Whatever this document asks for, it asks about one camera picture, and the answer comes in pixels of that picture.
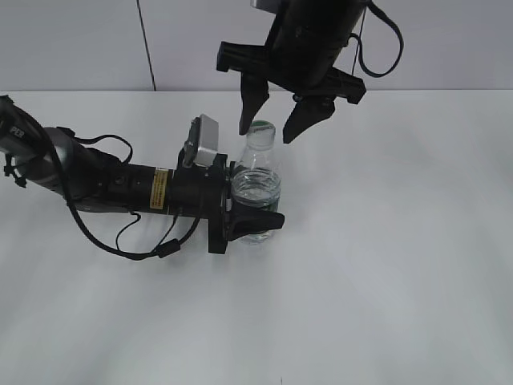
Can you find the clear green-label water bottle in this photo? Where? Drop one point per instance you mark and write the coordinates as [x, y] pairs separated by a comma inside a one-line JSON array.
[[256, 180]]

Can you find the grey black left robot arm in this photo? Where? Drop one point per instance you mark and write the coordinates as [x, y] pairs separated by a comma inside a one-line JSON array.
[[93, 181]]

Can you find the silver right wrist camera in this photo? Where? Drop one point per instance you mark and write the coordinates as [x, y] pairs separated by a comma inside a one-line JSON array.
[[269, 6]]

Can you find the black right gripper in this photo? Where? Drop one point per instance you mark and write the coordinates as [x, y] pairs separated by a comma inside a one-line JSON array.
[[304, 41]]

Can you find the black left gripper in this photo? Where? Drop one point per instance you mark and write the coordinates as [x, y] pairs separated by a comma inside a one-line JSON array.
[[201, 193]]

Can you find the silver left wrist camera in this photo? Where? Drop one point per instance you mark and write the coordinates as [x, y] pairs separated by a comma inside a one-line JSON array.
[[201, 146]]

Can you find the white green bottle cap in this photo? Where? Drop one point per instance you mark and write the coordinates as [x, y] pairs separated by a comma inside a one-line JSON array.
[[261, 134]]

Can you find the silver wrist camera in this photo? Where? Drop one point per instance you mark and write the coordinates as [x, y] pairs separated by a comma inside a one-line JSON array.
[[269, 6], [201, 146]]

